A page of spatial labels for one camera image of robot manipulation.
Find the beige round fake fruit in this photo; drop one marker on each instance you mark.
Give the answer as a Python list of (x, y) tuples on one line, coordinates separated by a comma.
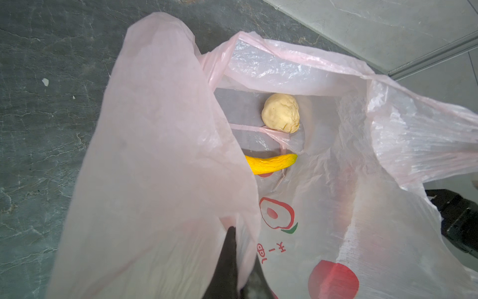
[(281, 112)]

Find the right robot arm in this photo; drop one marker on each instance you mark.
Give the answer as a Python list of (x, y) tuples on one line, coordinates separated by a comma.
[(460, 219)]

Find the yellow fake banana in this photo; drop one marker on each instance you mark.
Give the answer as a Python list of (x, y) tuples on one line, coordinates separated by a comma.
[(260, 166)]

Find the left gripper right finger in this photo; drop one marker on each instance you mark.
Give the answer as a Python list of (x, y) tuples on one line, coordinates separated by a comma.
[(256, 286)]

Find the pink plastic fruit-print bag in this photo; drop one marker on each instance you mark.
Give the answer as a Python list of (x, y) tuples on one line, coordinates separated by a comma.
[(165, 176)]

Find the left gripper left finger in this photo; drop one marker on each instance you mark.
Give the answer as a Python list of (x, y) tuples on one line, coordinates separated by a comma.
[(225, 279)]

